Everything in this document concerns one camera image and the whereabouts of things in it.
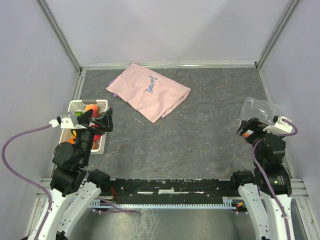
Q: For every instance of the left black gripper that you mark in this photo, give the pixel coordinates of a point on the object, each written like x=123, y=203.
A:
x=106, y=120

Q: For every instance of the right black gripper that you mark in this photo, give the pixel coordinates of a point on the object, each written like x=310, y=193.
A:
x=253, y=124

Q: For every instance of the clear zip top bag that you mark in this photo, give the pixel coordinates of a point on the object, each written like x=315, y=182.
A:
x=261, y=109

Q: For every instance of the red apple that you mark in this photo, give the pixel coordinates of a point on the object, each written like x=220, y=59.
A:
x=96, y=142

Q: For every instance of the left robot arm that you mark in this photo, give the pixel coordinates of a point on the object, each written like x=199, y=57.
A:
x=72, y=189

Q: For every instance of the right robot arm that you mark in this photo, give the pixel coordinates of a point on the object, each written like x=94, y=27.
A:
x=267, y=191

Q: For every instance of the peach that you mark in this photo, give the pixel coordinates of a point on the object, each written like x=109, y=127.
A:
x=95, y=108

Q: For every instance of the green apple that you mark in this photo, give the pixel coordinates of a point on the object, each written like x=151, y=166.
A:
x=78, y=113

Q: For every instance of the white perforated plastic basket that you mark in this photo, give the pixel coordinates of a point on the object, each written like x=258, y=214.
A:
x=79, y=106

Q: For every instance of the pink cloth with lettering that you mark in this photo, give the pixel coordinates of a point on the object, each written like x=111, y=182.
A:
x=148, y=92

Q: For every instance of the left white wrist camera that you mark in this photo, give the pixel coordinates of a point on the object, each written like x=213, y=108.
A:
x=67, y=121

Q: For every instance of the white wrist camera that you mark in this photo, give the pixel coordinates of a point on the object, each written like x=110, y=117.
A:
x=280, y=126
x=67, y=121

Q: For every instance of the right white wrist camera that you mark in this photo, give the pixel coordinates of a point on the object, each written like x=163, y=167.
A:
x=280, y=126

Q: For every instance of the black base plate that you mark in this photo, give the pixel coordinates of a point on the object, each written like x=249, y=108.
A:
x=170, y=191

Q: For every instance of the light blue cable duct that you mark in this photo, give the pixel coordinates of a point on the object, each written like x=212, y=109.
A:
x=225, y=205

